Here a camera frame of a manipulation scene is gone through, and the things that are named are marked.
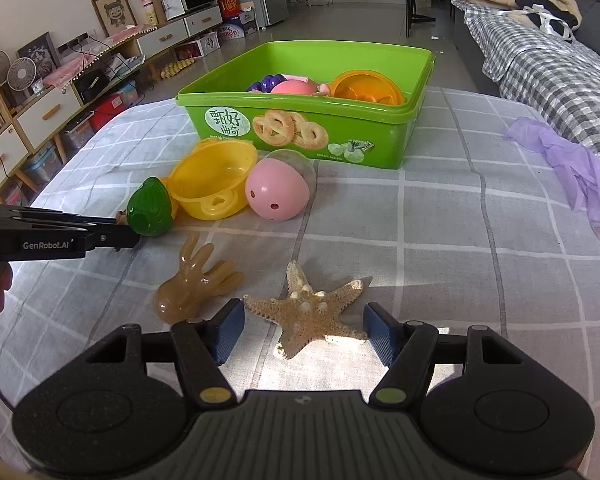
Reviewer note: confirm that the row of yellow toys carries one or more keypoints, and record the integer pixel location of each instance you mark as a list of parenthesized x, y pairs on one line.
[(175, 68)]

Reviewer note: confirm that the pink lace cloth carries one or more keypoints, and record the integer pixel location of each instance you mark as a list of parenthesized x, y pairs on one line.
[(80, 65)]

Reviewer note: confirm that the green plastic cookie box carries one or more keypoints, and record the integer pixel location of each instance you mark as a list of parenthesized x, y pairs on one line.
[(400, 140)]

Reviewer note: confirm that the white jar red label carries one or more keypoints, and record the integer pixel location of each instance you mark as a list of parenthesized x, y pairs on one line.
[(149, 10)]

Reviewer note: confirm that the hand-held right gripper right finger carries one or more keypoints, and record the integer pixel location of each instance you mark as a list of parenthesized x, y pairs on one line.
[(382, 335)]

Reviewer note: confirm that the dried starfish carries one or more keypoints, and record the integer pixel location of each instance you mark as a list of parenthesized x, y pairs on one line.
[(305, 315)]

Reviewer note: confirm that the white printed carton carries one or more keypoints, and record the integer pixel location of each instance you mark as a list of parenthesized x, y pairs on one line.
[(228, 31)]

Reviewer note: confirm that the grey sofa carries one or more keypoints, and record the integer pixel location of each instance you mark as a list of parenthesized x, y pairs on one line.
[(595, 15)]

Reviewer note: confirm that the black device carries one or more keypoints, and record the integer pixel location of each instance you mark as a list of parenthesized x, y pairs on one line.
[(90, 84)]

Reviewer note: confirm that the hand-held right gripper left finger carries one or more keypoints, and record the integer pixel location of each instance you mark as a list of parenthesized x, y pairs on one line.
[(227, 332)]

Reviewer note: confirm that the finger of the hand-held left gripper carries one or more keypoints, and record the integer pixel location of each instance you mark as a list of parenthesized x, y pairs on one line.
[(115, 237), (70, 217)]

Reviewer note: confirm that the red gift box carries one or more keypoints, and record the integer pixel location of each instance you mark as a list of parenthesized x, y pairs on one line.
[(228, 0)]

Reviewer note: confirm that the pink toy pig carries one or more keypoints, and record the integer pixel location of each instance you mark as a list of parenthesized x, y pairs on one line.
[(292, 87)]

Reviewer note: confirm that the yellow toy pot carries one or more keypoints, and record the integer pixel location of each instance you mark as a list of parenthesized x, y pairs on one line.
[(215, 180)]

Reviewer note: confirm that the red storage box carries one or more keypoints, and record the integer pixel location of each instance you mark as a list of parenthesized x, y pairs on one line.
[(105, 110)]

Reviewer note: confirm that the blue white box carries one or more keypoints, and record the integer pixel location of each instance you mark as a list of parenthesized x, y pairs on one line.
[(247, 19)]

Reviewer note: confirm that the purple toy grapes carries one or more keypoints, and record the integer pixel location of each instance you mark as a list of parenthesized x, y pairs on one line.
[(265, 83)]

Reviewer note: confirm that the grey drawer cabinet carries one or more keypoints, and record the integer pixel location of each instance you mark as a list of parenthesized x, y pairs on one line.
[(170, 37)]

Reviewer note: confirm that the orange toy pumpkin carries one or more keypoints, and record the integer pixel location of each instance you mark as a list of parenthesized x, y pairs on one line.
[(365, 87)]

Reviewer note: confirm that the wooden white drawer cabinet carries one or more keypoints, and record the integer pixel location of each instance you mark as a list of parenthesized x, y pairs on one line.
[(40, 115)]

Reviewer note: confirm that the clear storage bin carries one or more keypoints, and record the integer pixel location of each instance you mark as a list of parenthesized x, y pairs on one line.
[(42, 165)]

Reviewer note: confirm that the grey checked tablecloth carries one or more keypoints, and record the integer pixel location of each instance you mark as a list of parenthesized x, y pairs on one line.
[(430, 235)]

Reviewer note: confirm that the white box red picture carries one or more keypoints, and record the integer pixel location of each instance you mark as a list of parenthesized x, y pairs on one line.
[(200, 46)]

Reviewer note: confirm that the pink clear capsule egg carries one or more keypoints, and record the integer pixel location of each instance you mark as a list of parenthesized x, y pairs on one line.
[(270, 190)]

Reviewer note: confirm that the dark framed picture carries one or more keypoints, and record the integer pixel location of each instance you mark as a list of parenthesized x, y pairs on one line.
[(37, 52)]

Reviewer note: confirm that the grey checked sofa cover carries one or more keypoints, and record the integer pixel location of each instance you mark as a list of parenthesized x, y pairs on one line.
[(545, 70)]

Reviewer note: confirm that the purple glove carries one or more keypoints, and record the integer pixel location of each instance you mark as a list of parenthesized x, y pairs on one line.
[(570, 160)]

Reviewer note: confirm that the amber rubber hand toy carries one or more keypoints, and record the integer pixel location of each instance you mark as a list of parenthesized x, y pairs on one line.
[(190, 280)]

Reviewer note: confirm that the framed cartoon picture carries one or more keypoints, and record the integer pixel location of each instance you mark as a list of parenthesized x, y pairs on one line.
[(112, 12)]

